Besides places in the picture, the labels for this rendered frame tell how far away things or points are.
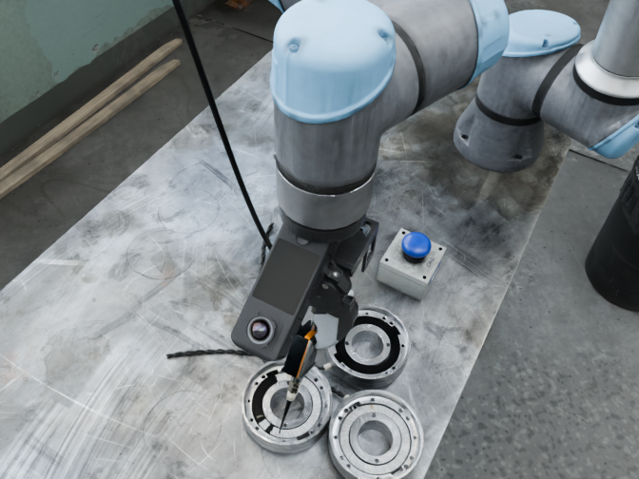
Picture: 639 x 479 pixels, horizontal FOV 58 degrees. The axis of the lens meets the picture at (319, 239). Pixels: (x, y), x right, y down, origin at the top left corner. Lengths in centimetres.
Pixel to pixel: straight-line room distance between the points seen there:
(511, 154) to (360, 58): 68
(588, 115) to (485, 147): 19
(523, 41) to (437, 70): 50
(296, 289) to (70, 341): 42
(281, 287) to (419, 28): 22
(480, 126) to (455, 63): 57
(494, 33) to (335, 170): 16
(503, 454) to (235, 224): 102
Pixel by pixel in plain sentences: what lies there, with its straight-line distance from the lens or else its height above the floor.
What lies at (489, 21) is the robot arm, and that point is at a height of 125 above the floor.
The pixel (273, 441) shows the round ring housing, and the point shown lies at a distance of 67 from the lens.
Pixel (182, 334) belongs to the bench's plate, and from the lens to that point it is 78.
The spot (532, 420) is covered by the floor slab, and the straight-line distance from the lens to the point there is 170.
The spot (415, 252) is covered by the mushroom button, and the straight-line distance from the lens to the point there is 77.
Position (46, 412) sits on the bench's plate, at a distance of 78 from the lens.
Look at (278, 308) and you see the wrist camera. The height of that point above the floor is 107.
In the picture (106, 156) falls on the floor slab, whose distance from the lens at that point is 225.
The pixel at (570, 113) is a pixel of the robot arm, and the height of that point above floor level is 97.
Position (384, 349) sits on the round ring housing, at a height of 83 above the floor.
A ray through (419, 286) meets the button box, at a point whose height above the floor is 83.
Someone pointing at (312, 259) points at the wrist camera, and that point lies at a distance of 46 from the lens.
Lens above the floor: 147
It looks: 51 degrees down
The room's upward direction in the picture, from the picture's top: 3 degrees clockwise
